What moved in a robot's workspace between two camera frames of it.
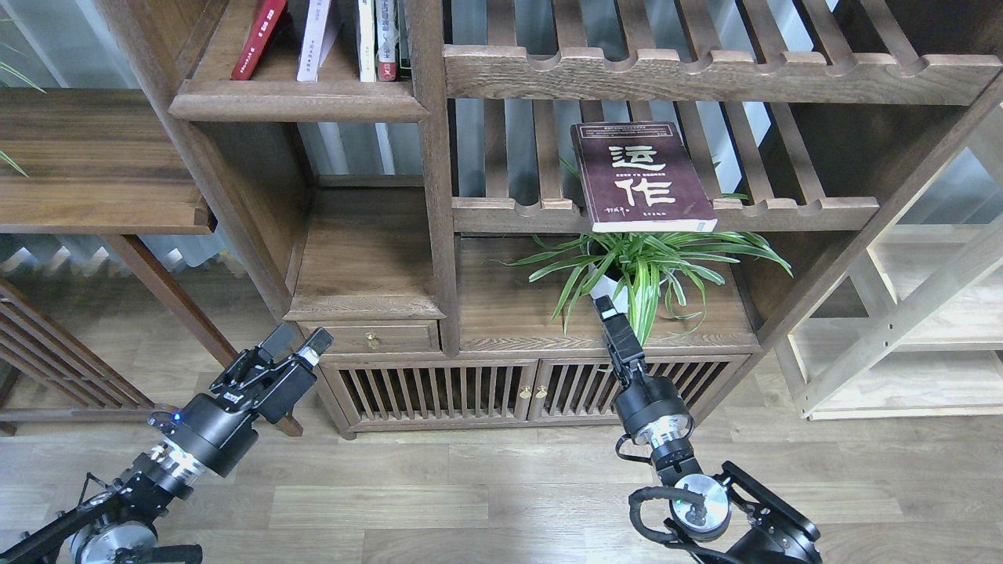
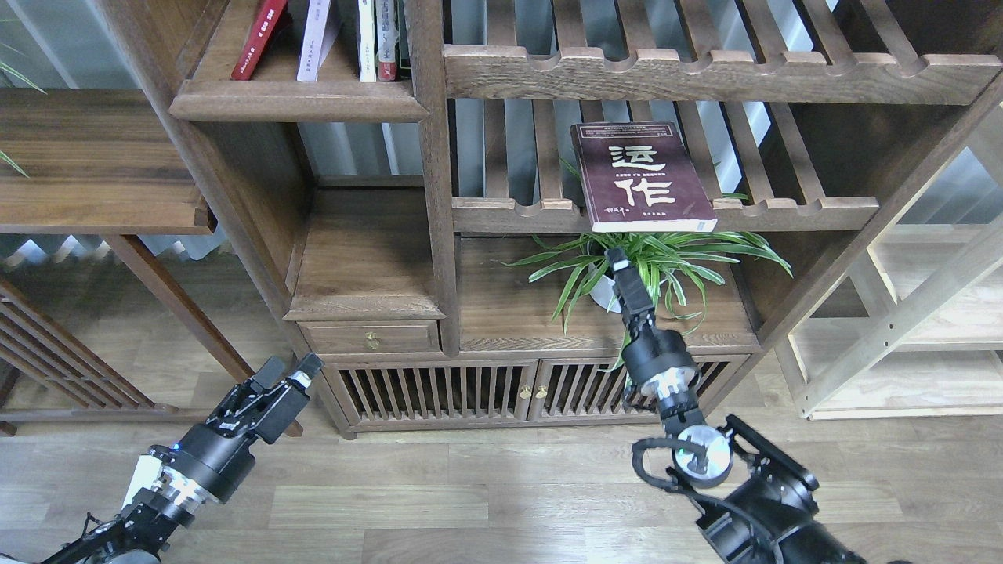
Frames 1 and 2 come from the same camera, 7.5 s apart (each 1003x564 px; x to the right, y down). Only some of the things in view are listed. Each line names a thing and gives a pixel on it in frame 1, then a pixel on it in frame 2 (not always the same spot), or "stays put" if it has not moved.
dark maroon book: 639,177 stays put
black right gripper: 649,406 -> 657,359
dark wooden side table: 95,162 stays put
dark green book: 403,59 stays put
